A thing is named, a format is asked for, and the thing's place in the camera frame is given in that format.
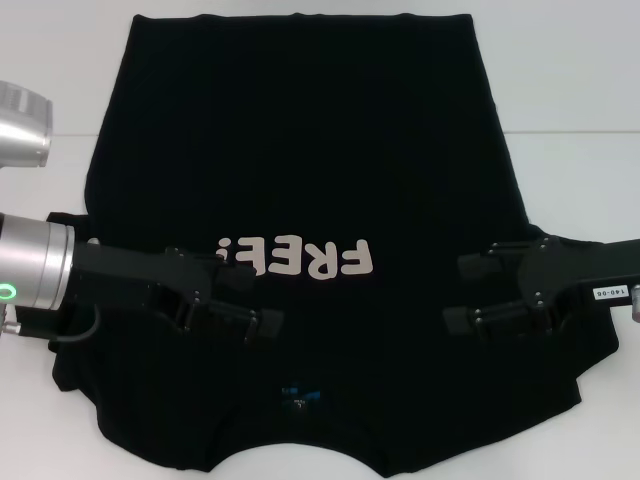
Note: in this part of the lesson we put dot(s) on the black shirt with FREE print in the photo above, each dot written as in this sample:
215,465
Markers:
300,150

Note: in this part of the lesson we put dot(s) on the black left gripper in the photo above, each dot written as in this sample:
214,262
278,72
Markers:
125,275

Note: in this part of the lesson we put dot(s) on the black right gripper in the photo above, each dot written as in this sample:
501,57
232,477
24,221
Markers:
575,275

